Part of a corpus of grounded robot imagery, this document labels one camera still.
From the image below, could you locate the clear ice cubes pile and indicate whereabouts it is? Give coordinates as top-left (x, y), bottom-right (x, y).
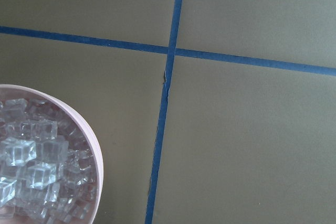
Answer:
top-left (1, 98), bottom-right (97, 223)

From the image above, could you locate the pink bowl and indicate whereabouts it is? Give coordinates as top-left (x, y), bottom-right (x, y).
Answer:
top-left (1, 84), bottom-right (104, 223)

